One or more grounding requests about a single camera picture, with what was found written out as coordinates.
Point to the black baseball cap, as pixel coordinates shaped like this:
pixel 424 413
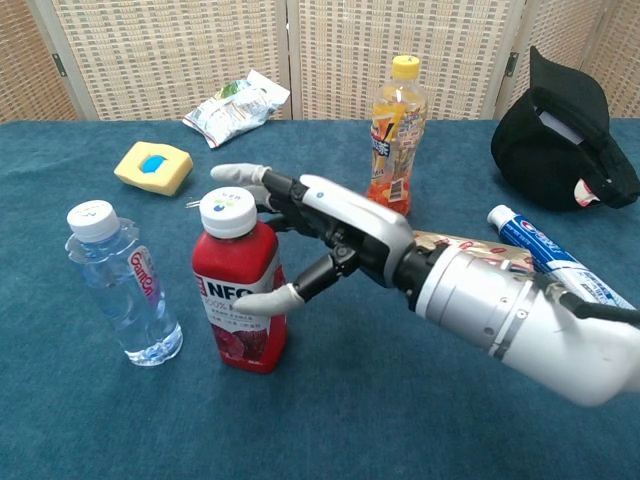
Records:
pixel 535 165

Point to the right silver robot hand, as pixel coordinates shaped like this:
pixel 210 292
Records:
pixel 365 220

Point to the clear water bottle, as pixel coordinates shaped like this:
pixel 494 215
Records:
pixel 125 300

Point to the blue table mat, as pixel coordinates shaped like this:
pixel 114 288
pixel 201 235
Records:
pixel 300 425

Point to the orange tea bottle yellow cap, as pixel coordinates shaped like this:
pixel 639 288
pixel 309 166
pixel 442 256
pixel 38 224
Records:
pixel 397 135

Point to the blue white toothpaste tube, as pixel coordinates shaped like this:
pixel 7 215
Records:
pixel 545 242

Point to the white green snack bag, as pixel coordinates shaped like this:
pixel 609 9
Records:
pixel 235 110

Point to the yellow sponge with blue centre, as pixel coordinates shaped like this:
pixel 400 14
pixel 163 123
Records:
pixel 150 167

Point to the red NFC juice bottle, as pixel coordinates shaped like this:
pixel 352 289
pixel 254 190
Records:
pixel 235 260

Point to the metal paper clip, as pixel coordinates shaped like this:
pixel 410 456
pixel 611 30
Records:
pixel 192 202

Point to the beige red snack packet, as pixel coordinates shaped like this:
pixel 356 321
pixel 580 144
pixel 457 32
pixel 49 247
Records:
pixel 475 246

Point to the woven folding screen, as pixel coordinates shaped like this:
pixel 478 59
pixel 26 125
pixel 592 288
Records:
pixel 165 55

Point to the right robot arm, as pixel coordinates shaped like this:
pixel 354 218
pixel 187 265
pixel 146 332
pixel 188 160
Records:
pixel 500 310

